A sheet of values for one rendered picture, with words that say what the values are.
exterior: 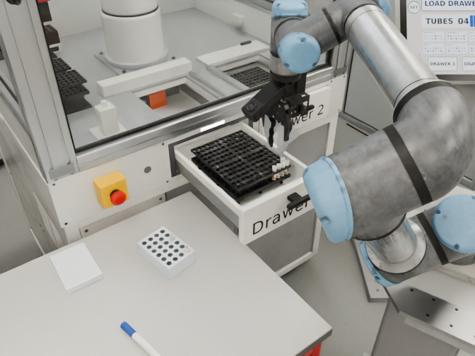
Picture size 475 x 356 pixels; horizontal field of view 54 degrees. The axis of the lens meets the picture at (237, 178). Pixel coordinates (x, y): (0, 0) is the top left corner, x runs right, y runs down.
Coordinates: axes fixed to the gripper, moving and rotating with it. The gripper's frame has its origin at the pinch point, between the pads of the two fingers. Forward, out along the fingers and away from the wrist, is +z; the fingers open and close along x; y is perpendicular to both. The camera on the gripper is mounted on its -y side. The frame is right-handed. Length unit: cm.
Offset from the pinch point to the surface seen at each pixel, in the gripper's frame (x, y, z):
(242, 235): -10.6, -17.8, 12.2
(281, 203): -10.7, -6.2, 8.0
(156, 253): 1.2, -34.8, 17.7
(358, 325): -11, 41, 98
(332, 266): 18, 56, 98
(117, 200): 15.8, -36.8, 9.7
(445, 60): 1, 73, -4
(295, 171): -0.2, 8.2, 11.4
